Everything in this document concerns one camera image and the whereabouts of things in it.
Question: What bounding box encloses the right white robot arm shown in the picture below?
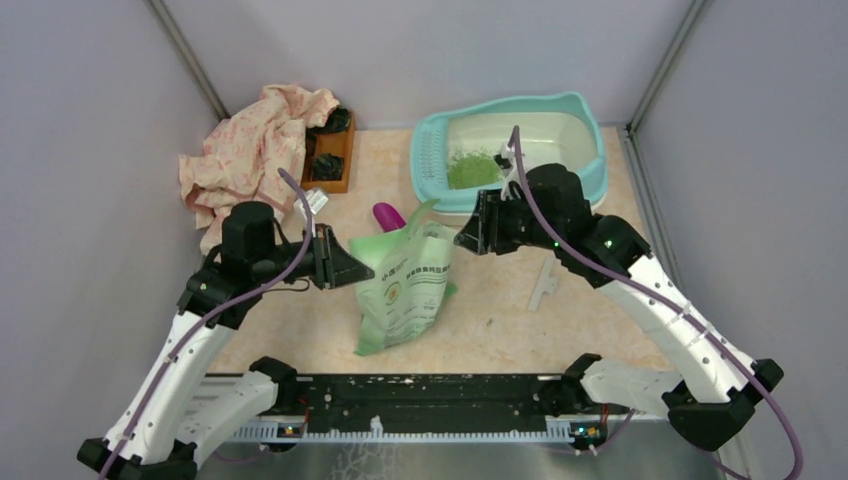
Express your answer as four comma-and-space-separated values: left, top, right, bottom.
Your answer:
454, 164, 784, 452

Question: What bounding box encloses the wooden tray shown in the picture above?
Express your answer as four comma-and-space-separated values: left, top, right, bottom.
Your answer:
300, 107, 356, 194

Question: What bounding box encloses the white bag clip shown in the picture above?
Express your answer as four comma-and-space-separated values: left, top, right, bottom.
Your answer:
527, 258, 558, 312

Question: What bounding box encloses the white slotted cable duct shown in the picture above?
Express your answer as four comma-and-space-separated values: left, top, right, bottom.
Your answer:
226, 418, 575, 444

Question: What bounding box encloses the dark plant far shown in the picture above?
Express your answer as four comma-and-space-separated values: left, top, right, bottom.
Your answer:
321, 107, 352, 134

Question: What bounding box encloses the dark plant near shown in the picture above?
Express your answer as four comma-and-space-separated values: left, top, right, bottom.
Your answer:
311, 153, 345, 182

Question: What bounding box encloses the purple cable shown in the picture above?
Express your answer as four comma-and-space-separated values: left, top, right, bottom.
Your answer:
97, 167, 315, 480
508, 125, 805, 480

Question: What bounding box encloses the teal litter box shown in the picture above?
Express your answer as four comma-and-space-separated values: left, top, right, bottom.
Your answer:
409, 92, 609, 218

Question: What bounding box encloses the green litter bag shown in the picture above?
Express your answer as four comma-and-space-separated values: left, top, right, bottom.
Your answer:
349, 200, 456, 356

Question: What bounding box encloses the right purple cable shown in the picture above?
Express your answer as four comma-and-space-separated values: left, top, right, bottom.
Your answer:
508, 125, 805, 480

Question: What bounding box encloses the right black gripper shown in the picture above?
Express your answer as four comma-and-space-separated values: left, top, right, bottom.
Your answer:
454, 186, 562, 256

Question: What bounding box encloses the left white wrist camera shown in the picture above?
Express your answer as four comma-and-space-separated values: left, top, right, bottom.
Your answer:
293, 187, 329, 226

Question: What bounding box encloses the purple plastic scoop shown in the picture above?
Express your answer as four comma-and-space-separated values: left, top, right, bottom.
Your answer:
372, 202, 407, 233

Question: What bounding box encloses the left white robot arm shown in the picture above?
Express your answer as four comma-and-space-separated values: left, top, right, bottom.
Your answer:
77, 201, 374, 479

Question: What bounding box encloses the pink patterned cloth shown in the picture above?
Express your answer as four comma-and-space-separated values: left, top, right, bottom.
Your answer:
178, 85, 340, 255

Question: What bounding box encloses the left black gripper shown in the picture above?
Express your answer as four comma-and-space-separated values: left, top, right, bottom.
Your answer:
253, 222, 376, 289

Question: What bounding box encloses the dark plant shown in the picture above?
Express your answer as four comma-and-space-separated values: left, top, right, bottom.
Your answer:
321, 107, 352, 134
311, 153, 345, 182

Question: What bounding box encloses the green litter pile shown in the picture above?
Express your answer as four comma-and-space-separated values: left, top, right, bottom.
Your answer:
447, 149, 502, 190

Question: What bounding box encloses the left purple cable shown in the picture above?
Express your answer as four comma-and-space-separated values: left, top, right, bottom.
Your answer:
97, 167, 315, 480

